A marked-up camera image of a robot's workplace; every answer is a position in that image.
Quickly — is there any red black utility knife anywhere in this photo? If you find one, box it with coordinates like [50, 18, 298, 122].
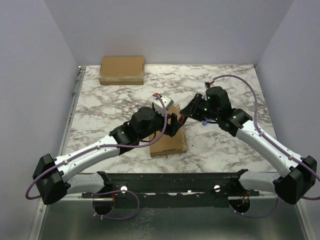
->
[178, 115, 187, 125]

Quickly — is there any brown cardboard express box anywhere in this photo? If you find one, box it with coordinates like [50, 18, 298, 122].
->
[149, 103, 189, 158]

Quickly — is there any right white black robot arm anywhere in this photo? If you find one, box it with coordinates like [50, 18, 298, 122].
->
[180, 86, 317, 205]

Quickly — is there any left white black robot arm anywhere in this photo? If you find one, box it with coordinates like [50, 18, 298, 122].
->
[31, 106, 186, 205]

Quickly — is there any taped brown cardboard box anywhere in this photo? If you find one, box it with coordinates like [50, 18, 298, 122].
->
[98, 56, 145, 86]

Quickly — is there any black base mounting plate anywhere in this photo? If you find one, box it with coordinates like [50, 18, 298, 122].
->
[82, 170, 259, 209]

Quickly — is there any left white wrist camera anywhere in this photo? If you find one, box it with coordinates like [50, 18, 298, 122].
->
[152, 93, 174, 116]

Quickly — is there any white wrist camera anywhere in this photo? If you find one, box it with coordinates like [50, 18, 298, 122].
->
[152, 93, 174, 116]
[204, 80, 215, 90]

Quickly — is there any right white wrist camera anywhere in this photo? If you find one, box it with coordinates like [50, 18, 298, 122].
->
[204, 80, 215, 90]

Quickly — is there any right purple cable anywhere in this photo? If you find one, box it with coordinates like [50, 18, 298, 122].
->
[210, 74, 320, 218]

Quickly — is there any aluminium frame rail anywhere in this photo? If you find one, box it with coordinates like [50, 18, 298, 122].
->
[54, 174, 291, 203]

